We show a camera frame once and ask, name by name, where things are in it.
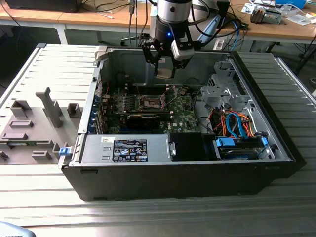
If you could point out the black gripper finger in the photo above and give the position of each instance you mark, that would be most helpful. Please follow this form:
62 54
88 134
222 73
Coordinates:
150 55
174 69

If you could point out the silver CPU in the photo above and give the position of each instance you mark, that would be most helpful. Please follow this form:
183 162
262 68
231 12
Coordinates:
164 73

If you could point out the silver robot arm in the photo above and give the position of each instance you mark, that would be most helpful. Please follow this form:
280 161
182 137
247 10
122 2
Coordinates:
172 10

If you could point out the metal locking lever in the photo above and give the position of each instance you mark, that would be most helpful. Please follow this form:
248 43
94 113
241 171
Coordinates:
138 90

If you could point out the CPU socket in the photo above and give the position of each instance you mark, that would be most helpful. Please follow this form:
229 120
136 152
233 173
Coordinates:
150 102

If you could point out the metal CPU cooler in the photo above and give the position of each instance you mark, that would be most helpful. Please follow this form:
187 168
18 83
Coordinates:
261 16

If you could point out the black chair base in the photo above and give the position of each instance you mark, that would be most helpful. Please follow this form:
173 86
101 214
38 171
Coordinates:
129 39

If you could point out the silver drive cage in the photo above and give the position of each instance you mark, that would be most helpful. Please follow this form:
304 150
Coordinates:
213 95

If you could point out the green motherboard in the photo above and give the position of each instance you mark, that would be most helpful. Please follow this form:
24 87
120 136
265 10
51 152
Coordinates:
184 116

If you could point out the pale blue teach pendant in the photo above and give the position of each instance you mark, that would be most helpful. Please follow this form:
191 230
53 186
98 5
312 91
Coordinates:
208 30

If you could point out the white power adapter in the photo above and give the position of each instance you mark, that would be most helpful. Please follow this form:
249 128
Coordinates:
218 45

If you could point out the black graphics card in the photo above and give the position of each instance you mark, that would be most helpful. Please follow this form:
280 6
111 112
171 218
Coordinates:
143 122

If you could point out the black upright box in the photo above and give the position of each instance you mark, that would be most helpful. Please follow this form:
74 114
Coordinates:
223 14

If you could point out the wooden desk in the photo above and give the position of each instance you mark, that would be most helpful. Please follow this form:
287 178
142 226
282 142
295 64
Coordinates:
74 18
271 32

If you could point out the blue disk carrier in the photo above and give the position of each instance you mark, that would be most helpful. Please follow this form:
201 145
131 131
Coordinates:
223 143

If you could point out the hard disk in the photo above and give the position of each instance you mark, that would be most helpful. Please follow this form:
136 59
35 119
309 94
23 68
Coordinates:
237 155

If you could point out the silver power supply unit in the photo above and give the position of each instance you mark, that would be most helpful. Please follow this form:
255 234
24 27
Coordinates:
96 148

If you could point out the black PC case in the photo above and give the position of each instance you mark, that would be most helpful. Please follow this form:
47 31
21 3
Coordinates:
172 182

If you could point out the black flat box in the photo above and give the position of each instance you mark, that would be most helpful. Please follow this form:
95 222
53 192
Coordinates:
42 5

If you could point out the blue case latch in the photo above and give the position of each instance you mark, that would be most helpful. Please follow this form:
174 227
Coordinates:
64 151

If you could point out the blue box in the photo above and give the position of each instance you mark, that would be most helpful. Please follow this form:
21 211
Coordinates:
291 2

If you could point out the grey parts rack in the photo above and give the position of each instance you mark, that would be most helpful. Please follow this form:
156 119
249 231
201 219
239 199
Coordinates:
42 134

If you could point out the clear plastic bag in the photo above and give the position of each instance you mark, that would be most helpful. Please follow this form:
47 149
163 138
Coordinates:
300 19

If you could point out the green RAM stick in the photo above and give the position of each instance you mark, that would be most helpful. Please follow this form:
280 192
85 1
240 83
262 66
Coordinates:
29 143

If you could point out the grey rounded device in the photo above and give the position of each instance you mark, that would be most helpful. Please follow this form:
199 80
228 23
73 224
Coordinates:
12 230

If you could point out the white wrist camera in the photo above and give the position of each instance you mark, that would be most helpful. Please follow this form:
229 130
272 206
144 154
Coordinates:
179 50

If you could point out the silver metal bracket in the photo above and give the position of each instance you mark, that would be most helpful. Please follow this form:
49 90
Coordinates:
223 69

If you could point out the grey case corner bracket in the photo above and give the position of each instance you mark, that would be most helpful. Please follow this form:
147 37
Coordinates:
101 53

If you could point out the black plastic duct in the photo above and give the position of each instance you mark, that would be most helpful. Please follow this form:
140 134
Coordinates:
187 146

